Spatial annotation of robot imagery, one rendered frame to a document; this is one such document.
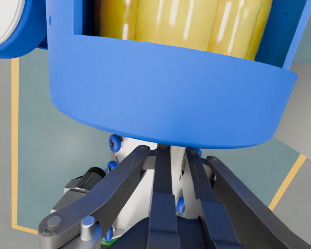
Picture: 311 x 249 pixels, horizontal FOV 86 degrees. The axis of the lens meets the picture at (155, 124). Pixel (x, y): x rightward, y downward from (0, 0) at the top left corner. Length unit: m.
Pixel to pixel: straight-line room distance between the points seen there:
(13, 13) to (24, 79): 1.39
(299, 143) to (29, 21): 0.78
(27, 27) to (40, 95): 1.31
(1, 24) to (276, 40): 0.43
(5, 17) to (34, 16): 0.04
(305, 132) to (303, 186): 1.38
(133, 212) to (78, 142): 1.17
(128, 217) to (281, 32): 0.58
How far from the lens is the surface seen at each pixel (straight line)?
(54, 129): 1.73
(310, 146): 0.70
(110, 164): 0.45
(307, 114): 0.74
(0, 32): 0.42
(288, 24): 0.28
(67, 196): 0.86
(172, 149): 0.16
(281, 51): 0.27
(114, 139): 0.41
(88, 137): 1.60
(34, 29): 0.44
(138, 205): 0.57
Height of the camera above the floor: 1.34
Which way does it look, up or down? 72 degrees down
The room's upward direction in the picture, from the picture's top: 168 degrees counter-clockwise
